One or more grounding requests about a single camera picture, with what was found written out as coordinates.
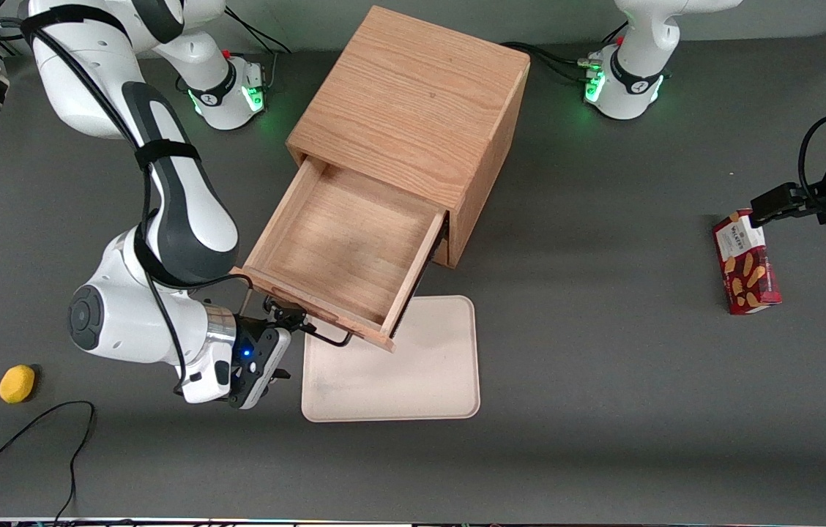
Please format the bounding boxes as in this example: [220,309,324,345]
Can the cream plastic tray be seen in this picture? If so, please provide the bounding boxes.
[301,295,481,423]

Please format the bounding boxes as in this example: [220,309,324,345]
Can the wooden drawer with worn handle plate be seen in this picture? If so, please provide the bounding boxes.
[230,157,450,354]

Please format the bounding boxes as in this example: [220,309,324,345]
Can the yellow lemon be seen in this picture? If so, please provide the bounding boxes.
[0,365,37,404]

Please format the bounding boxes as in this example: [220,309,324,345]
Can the black metal drawer handle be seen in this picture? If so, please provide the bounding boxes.
[239,284,354,348]

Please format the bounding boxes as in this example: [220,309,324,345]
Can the thin black table cable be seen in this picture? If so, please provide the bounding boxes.
[0,400,97,524]

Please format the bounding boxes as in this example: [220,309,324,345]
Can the black base cables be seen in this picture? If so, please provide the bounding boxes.
[221,7,294,94]
[501,22,630,85]

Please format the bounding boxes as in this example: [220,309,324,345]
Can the black right base cables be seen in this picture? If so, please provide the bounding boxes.
[221,7,294,94]

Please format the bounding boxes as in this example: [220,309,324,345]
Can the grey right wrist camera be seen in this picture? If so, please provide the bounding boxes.
[228,326,291,409]

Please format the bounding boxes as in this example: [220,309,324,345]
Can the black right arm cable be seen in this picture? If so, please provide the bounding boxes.
[0,4,234,396]

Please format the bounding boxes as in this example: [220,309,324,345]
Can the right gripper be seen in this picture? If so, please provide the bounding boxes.
[180,296,311,405]

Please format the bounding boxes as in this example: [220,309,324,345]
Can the oak wooden drawer cabinet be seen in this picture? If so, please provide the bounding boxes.
[286,5,532,269]

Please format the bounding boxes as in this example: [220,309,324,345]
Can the red tartan shortbread box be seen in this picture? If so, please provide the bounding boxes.
[712,209,782,315]

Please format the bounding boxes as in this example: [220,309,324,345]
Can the black left base cables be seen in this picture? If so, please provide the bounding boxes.
[501,22,630,85]

